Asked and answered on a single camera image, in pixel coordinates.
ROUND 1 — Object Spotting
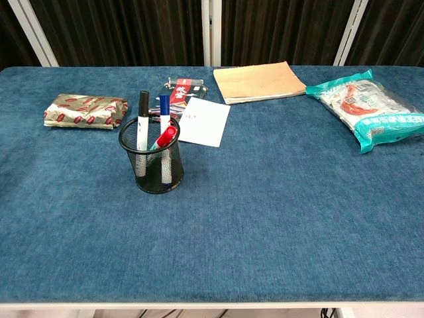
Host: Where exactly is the red cap marker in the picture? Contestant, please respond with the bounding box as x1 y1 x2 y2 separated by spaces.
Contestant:
148 125 178 152

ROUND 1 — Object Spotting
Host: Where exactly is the blue cap marker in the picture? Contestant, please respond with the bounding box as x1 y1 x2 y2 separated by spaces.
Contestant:
158 94 174 184

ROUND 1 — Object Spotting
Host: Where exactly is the black cap marker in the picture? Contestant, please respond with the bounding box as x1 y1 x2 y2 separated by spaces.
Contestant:
136 90 150 177

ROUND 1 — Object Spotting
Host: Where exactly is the white paper card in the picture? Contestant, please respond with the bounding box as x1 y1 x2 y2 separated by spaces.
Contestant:
177 96 232 148

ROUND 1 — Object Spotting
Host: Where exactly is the small black red object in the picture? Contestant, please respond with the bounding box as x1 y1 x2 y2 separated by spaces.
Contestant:
118 114 185 194

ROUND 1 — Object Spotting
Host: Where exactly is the blue tablecloth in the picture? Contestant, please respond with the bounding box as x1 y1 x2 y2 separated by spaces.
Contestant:
0 65 424 303

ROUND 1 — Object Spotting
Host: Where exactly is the dark printed red-black packet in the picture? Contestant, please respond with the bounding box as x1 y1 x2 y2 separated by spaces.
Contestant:
148 77 210 117

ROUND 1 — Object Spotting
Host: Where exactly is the brown kraft spiral notebook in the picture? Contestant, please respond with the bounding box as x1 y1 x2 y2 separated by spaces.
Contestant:
212 61 307 106

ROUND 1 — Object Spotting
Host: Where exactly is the gold and red snack packet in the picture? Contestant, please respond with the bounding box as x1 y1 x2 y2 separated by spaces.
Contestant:
43 93 129 131

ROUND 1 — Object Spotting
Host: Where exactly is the dark pleated curtain panel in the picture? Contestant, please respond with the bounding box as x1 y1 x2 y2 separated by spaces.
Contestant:
28 0 204 68
220 0 356 67
0 0 42 72
344 0 424 68

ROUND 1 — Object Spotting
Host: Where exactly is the teal noodle bag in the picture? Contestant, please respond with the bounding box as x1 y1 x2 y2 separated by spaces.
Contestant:
304 68 424 155

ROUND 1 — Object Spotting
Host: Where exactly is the white frame post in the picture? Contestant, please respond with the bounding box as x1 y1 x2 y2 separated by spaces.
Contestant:
333 0 370 67
201 0 223 67
7 0 60 68

